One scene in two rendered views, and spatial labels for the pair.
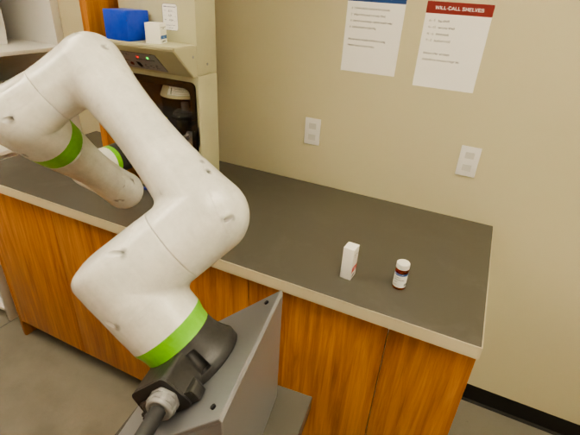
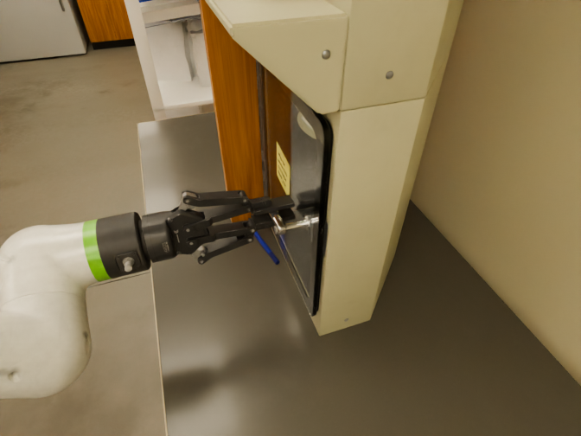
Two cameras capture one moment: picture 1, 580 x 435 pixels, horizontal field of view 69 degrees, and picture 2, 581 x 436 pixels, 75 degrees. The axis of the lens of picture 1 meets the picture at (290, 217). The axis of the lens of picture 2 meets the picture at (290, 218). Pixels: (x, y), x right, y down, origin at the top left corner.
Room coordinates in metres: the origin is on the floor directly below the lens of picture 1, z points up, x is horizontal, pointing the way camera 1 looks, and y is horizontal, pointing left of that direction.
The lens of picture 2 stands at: (1.15, 0.09, 1.61)
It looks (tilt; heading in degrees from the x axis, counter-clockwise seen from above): 42 degrees down; 47
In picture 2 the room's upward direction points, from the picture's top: straight up
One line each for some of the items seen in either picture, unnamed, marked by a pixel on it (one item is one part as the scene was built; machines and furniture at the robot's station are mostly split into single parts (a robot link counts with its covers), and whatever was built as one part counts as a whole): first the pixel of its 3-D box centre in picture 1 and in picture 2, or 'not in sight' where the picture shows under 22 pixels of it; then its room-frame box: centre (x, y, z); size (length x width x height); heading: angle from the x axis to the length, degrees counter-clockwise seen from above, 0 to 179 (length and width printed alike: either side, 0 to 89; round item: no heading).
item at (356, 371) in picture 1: (219, 293); not in sight; (1.51, 0.30, 0.45); 2.05 x 0.67 x 0.90; 66
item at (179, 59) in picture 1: (147, 57); (251, 28); (1.47, 0.51, 1.46); 0.32 x 0.11 x 0.10; 66
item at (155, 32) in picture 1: (155, 32); not in sight; (1.45, 0.47, 1.54); 0.05 x 0.05 x 0.06; 84
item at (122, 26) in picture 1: (127, 24); not in sight; (1.50, 0.57, 1.56); 0.10 x 0.10 x 0.09; 66
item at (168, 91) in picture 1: (164, 132); (288, 188); (1.51, 0.49, 1.19); 0.30 x 0.01 x 0.40; 66
